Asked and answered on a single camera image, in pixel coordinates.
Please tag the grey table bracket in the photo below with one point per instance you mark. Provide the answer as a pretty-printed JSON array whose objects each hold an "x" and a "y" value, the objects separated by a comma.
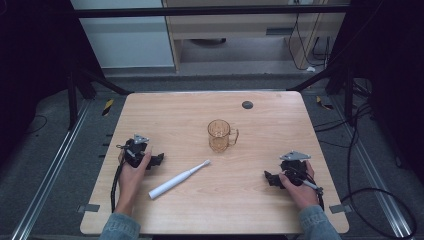
[
  {"x": 340, "y": 208},
  {"x": 88, "y": 208}
]

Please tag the yellow black hazard tape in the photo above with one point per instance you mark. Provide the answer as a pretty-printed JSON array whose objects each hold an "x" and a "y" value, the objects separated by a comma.
[
  {"x": 107, "y": 107},
  {"x": 324, "y": 103}
]

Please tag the person's left hand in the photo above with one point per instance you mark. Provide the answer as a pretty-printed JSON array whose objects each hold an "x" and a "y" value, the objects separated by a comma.
[{"x": 130, "y": 178}]

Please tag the white cabinet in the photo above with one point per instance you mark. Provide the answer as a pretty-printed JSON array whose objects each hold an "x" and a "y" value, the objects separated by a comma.
[{"x": 126, "y": 40}]

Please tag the light wooden desk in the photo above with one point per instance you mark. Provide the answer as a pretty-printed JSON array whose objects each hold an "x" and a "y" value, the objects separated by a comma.
[{"x": 240, "y": 25}]

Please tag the white plug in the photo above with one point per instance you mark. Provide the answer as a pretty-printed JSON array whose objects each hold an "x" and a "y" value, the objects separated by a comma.
[{"x": 310, "y": 69}]

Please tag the aluminium floor rail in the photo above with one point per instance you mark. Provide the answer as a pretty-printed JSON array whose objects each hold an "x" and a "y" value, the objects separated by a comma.
[
  {"x": 50, "y": 173},
  {"x": 376, "y": 181}
]

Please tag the black horizontal frame bar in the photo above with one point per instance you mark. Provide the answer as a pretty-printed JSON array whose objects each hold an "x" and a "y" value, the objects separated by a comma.
[{"x": 200, "y": 11}]

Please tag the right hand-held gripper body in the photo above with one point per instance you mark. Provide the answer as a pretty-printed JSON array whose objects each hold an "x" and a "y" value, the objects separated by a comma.
[{"x": 294, "y": 170}]

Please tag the person's right hand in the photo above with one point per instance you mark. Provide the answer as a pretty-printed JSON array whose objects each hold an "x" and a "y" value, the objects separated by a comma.
[{"x": 301, "y": 195}]

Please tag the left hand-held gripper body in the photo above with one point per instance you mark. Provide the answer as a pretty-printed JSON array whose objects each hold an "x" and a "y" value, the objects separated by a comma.
[{"x": 135, "y": 155}]

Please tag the grey round table grommet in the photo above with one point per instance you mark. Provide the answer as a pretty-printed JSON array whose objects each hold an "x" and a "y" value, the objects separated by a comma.
[{"x": 247, "y": 105}]

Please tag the white electric toothbrush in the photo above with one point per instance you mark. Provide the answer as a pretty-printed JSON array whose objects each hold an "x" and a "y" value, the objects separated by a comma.
[{"x": 175, "y": 180}]

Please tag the black metal stand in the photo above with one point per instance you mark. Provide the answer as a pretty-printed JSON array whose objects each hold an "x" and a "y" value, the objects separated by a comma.
[
  {"x": 72, "y": 100},
  {"x": 348, "y": 96}
]

